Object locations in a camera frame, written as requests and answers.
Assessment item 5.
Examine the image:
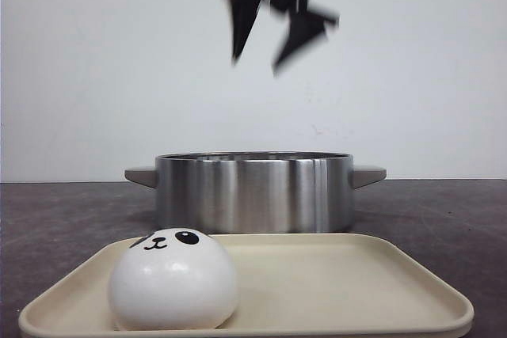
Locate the panda bun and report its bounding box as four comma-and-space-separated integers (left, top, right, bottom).
108, 228, 239, 331

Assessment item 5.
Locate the stainless steel steamer pot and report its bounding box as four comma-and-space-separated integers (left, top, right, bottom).
124, 151, 387, 234

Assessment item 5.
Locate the beige plastic tray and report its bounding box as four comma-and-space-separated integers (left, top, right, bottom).
18, 234, 475, 337

